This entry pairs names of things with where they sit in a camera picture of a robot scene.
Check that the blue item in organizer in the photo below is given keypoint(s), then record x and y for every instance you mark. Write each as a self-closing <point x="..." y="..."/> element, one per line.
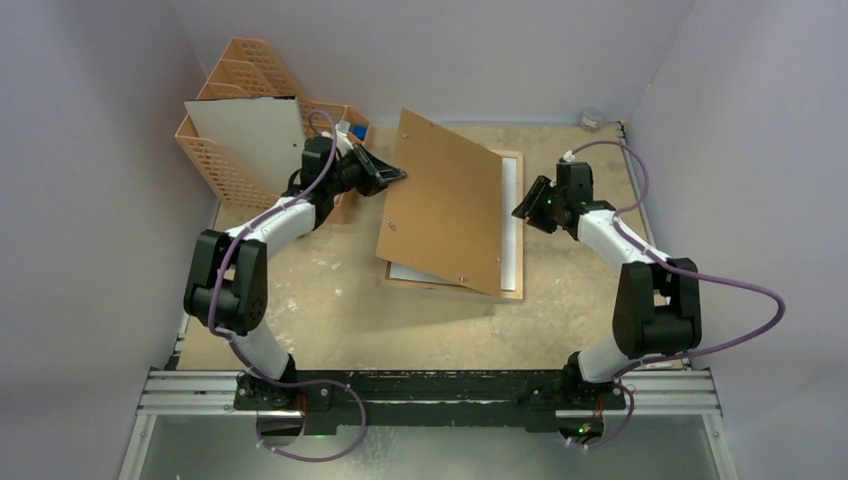
<point x="359" y="132"/>

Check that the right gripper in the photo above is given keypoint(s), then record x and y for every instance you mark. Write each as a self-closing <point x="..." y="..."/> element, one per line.
<point x="544" y="211"/>

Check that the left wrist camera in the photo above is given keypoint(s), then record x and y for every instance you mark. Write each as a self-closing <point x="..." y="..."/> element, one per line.
<point x="344" y="141"/>

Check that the printed photo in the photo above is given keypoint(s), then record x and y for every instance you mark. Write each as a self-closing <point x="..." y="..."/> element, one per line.
<point x="509" y="225"/>

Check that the white board in organizer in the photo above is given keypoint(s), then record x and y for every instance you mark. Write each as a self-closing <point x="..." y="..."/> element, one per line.
<point x="263" y="135"/>

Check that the small clear jar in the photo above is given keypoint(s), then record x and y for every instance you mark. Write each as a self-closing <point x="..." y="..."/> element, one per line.
<point x="592" y="118"/>

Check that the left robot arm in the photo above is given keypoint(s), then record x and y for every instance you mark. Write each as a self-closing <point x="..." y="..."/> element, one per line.
<point x="227" y="284"/>

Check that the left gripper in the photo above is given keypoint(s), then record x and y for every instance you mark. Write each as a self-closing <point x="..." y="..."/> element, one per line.
<point x="370" y="165"/>

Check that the orange plastic desk organizer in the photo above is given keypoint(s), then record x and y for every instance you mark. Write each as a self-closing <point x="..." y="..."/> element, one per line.
<point x="251" y="68"/>

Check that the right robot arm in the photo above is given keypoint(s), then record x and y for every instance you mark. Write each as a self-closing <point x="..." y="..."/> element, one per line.
<point x="657" y="311"/>

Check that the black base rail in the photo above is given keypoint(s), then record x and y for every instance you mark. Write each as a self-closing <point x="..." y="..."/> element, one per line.
<point x="534" y="400"/>

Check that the white wooden picture frame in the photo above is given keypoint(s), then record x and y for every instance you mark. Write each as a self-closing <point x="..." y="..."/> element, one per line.
<point x="517" y="265"/>

